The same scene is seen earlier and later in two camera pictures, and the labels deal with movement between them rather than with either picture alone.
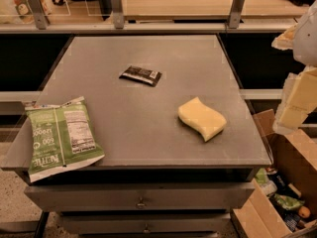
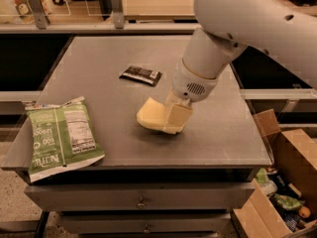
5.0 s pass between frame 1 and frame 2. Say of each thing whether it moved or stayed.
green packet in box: stayed
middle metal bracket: stayed
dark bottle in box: stayed
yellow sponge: moved
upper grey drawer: stayed
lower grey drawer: stayed
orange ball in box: stayed
